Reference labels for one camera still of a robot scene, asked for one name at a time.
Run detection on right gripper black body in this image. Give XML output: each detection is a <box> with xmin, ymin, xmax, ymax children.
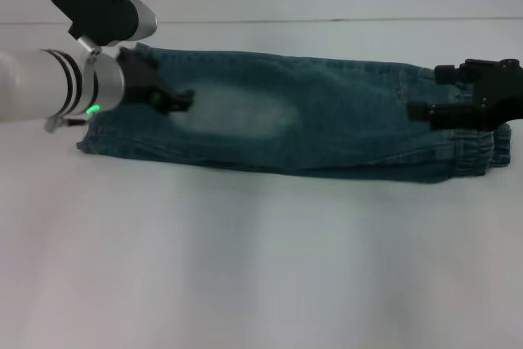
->
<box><xmin>465</xmin><ymin>57</ymin><xmax>523</xmax><ymax>122</ymax></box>

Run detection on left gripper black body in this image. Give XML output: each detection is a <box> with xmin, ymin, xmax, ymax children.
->
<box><xmin>117</xmin><ymin>47</ymin><xmax>173</xmax><ymax>114</ymax></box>

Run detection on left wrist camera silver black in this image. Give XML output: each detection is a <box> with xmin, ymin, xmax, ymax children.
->
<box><xmin>48</xmin><ymin>0</ymin><xmax>159</xmax><ymax>48</ymax></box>

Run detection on blue denim shorts with print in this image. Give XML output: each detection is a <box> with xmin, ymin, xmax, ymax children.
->
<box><xmin>76</xmin><ymin>42</ymin><xmax>514</xmax><ymax>183</ymax></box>

